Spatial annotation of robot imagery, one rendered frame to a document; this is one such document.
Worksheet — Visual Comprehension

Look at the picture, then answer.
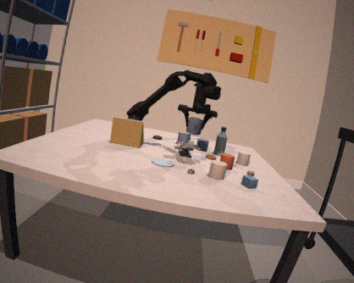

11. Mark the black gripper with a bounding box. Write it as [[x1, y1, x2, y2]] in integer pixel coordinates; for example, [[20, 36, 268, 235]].
[[178, 96, 218, 129]]

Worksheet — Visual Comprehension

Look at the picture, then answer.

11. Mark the blue block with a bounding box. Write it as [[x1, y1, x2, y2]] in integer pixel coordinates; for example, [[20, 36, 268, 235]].
[[241, 175, 258, 189]]

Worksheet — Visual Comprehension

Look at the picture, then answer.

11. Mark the beige cylinder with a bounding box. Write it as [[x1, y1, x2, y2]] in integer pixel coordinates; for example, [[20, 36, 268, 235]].
[[208, 161, 228, 180], [236, 152, 251, 166]]

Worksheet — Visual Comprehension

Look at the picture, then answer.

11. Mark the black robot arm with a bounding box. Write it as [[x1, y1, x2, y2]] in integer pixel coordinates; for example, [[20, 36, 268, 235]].
[[126, 70, 221, 121]]

